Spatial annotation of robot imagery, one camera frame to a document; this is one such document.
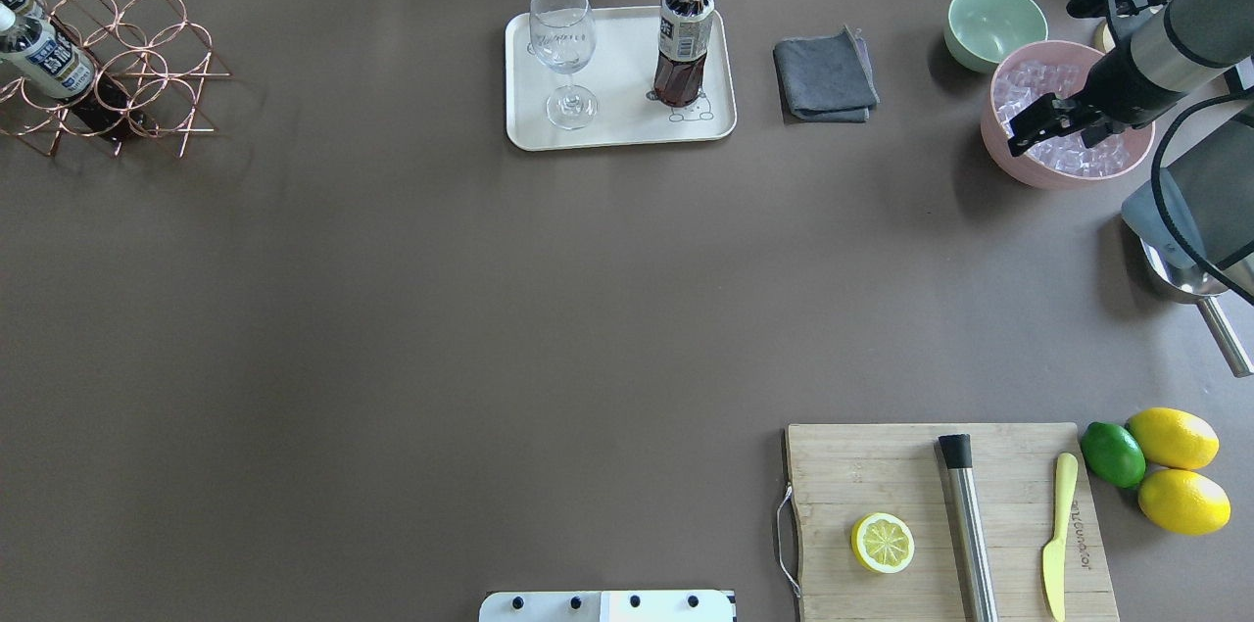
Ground green bowl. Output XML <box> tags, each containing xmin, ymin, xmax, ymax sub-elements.
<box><xmin>943</xmin><ymin>0</ymin><xmax>1050</xmax><ymax>73</ymax></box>

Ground bamboo cutting board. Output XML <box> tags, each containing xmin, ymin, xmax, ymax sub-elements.
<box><xmin>784</xmin><ymin>423</ymin><xmax>1080</xmax><ymax>621</ymax></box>

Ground yellow plastic knife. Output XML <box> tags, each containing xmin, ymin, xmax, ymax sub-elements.
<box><xmin>1040</xmin><ymin>451</ymin><xmax>1078</xmax><ymax>621</ymax></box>

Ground grey folded cloth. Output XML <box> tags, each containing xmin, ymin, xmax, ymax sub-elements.
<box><xmin>772</xmin><ymin>28</ymin><xmax>882</xmax><ymax>123</ymax></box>

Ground wooden stand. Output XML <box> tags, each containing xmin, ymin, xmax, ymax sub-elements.
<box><xmin>1093</xmin><ymin>0</ymin><xmax>1162</xmax><ymax>51</ymax></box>

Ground clear wine glass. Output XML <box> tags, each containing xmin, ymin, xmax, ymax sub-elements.
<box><xmin>529</xmin><ymin>0</ymin><xmax>599</xmax><ymax>130</ymax></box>

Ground lemon half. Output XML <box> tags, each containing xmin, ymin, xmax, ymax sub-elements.
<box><xmin>850</xmin><ymin>513</ymin><xmax>915</xmax><ymax>574</ymax></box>

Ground steel muddler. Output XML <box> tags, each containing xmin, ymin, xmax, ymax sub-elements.
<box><xmin>938</xmin><ymin>433</ymin><xmax>999</xmax><ymax>621</ymax></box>

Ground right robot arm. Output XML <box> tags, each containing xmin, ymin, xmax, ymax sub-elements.
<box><xmin>1006</xmin><ymin>0</ymin><xmax>1251</xmax><ymax>301</ymax></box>

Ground cream rabbit tray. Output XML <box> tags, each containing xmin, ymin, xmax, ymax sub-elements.
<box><xmin>505</xmin><ymin>6</ymin><xmax>739</xmax><ymax>152</ymax></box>

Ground metal ice scoop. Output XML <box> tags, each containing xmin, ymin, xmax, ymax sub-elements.
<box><xmin>1140</xmin><ymin>241</ymin><xmax>1253</xmax><ymax>377</ymax></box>

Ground copper wire bottle basket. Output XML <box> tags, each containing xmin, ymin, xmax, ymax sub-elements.
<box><xmin>3</xmin><ymin>0</ymin><xmax>232</xmax><ymax>158</ymax></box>

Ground green lime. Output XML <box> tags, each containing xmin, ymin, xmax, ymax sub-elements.
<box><xmin>1080</xmin><ymin>421</ymin><xmax>1147</xmax><ymax>489</ymax></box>

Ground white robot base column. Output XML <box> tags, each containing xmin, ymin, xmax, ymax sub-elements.
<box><xmin>478</xmin><ymin>588</ymin><xmax>739</xmax><ymax>621</ymax></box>

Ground whole lemon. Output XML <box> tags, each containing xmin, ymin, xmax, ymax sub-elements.
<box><xmin>1137</xmin><ymin>469</ymin><xmax>1231</xmax><ymax>535</ymax></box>
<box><xmin>1126</xmin><ymin>408</ymin><xmax>1220</xmax><ymax>470</ymax></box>

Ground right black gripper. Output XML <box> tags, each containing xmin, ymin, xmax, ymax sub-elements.
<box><xmin>1007</xmin><ymin>0</ymin><xmax>1185</xmax><ymax>159</ymax></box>

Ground pink bowl with ice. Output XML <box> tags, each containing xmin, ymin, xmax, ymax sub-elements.
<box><xmin>981</xmin><ymin>40</ymin><xmax>1154</xmax><ymax>191</ymax></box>

